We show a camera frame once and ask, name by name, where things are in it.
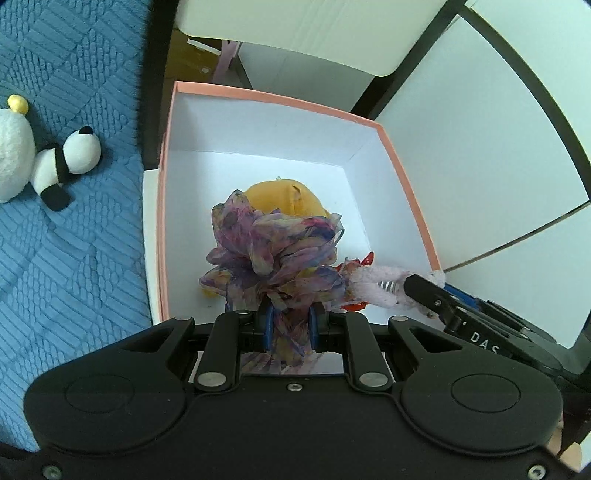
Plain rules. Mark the purple chiffon scrunchie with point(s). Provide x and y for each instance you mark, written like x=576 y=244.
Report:
x=277 y=254

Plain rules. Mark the person's right hand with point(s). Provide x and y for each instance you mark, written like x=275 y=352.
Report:
x=570 y=457

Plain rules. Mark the red toy ornament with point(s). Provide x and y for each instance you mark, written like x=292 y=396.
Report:
x=367 y=259

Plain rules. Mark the small panda plush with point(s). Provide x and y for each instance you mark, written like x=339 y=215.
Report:
x=78 y=150

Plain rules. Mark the pink cardboard box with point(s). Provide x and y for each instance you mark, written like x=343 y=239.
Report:
x=277 y=138

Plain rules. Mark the pink strip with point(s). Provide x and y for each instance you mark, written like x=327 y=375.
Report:
x=227 y=57

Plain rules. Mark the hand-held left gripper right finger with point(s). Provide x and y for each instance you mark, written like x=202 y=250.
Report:
x=314 y=327

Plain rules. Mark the orange plush bear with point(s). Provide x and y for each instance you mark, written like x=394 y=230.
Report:
x=277 y=198

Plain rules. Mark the black curved bar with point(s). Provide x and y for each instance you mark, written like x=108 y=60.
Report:
x=545 y=78

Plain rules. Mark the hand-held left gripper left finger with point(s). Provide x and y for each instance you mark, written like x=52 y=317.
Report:
x=265 y=327

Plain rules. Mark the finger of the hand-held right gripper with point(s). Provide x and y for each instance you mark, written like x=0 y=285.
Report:
x=427 y=295
x=467 y=300

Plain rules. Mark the blue textured cushion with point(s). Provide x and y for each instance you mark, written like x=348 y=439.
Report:
x=69 y=277

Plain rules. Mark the brown cardboard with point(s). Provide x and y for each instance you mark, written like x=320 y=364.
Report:
x=189 y=64

